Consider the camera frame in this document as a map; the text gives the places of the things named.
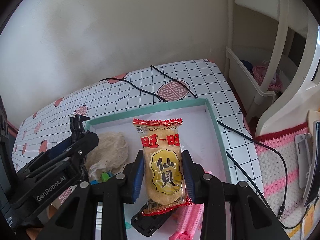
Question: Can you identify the cream lace fabric scrunchie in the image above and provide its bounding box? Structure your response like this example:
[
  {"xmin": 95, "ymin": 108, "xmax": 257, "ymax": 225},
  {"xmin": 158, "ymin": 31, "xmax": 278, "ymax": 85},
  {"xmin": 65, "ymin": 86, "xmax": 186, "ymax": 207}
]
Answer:
[{"xmin": 85, "ymin": 132, "xmax": 129, "ymax": 182}]

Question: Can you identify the yellow rice cracker snack packet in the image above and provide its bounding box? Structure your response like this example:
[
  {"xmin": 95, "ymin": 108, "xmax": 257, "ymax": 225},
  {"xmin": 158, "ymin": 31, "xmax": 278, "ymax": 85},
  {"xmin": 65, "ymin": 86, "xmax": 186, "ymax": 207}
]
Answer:
[{"xmin": 132, "ymin": 118, "xmax": 188, "ymax": 216}]

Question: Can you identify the teal plastic hair clip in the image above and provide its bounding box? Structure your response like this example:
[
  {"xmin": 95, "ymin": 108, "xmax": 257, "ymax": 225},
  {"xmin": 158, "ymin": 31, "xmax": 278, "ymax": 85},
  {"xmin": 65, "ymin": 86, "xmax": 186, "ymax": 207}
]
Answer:
[{"xmin": 90, "ymin": 172, "xmax": 113, "ymax": 185}]

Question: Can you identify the pink hair roller clip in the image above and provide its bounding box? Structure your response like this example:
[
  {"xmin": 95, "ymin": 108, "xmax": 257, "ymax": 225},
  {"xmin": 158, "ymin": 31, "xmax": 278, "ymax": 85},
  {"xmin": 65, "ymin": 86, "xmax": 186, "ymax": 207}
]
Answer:
[{"xmin": 169, "ymin": 204, "xmax": 204, "ymax": 240}]

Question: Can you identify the black toy car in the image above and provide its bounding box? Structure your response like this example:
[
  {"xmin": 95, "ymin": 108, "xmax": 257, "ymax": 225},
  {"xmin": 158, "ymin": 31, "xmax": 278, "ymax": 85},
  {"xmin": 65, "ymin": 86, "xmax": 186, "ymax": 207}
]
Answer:
[{"xmin": 131, "ymin": 203, "xmax": 176, "ymax": 237}]

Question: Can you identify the black toy transformer figure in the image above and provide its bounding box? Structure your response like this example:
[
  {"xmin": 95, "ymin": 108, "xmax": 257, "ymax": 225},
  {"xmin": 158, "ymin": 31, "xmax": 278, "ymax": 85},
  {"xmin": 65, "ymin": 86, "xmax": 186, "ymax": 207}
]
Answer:
[{"xmin": 69, "ymin": 114, "xmax": 90, "ymax": 144}]

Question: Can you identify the person's left hand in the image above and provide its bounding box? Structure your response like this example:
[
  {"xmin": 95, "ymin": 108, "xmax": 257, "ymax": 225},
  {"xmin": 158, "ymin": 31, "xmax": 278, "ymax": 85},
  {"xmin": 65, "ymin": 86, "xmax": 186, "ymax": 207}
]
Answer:
[{"xmin": 26, "ymin": 204, "xmax": 57, "ymax": 240}]

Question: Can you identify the teal shallow cardboard box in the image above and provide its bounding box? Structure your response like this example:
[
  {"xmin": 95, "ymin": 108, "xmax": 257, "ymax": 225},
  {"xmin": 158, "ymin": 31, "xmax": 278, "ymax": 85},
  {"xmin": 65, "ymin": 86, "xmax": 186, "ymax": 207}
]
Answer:
[{"xmin": 83, "ymin": 97, "xmax": 232, "ymax": 240}]

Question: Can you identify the pomegranate grid tablecloth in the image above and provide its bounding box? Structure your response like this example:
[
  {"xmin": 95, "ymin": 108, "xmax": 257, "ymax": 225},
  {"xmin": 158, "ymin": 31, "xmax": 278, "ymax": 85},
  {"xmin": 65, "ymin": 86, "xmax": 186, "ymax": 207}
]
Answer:
[{"xmin": 12, "ymin": 59, "xmax": 263, "ymax": 189}]

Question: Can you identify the crocheted striped mat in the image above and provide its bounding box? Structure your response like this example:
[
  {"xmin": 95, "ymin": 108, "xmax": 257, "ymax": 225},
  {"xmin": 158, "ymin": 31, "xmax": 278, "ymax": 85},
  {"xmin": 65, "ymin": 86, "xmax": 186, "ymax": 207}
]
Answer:
[{"xmin": 255, "ymin": 122, "xmax": 319, "ymax": 239}]

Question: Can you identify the pink basket on shelf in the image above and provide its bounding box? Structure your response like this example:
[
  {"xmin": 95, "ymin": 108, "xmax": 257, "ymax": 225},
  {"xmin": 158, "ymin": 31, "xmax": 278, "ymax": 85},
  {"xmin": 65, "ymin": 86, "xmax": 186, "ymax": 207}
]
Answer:
[{"xmin": 252, "ymin": 65, "xmax": 284, "ymax": 92}]

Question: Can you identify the white cutout bookshelf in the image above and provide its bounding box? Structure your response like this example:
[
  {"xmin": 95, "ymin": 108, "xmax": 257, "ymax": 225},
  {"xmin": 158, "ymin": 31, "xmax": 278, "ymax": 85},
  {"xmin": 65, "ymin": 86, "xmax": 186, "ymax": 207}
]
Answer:
[{"xmin": 255, "ymin": 23, "xmax": 319, "ymax": 137}]

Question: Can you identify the white phone stand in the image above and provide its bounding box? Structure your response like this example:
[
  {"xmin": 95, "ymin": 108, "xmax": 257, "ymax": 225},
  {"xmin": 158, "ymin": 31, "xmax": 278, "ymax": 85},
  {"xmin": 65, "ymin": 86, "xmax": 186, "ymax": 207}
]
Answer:
[{"xmin": 295, "ymin": 133, "xmax": 312, "ymax": 189}]

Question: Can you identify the smartphone on stand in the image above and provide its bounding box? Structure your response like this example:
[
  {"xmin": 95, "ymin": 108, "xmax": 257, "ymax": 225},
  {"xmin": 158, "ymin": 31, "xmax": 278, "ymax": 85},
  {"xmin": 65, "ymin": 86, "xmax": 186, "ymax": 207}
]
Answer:
[{"xmin": 304, "ymin": 121, "xmax": 319, "ymax": 206}]

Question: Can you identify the cream wooden shelf unit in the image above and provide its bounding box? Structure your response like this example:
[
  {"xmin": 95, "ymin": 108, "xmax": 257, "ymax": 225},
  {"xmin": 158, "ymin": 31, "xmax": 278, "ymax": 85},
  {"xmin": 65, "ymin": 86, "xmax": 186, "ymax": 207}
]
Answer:
[{"xmin": 226, "ymin": 0, "xmax": 317, "ymax": 121}]

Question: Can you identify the black charging cable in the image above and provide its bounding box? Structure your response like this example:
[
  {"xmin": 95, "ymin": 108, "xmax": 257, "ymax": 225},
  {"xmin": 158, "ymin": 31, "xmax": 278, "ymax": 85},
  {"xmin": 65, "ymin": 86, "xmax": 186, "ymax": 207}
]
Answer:
[{"xmin": 98, "ymin": 65, "xmax": 307, "ymax": 230}]

